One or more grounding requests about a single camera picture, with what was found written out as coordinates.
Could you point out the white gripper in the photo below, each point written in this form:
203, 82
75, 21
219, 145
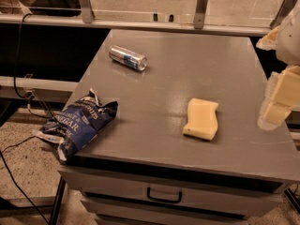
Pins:
290, 42

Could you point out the silver blue redbull can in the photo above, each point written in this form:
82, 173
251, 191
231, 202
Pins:
128, 58

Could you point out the yellow sponge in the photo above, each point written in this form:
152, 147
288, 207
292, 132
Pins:
201, 119

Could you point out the grey drawer cabinet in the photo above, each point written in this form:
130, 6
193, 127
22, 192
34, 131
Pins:
241, 173

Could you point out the blue vinegar chips bag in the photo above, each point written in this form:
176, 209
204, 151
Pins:
77, 125

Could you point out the person in background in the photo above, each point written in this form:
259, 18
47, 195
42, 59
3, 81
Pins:
64, 8

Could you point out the black drawer handle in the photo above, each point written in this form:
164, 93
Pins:
163, 196

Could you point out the metal railing frame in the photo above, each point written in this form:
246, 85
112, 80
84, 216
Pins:
215, 17

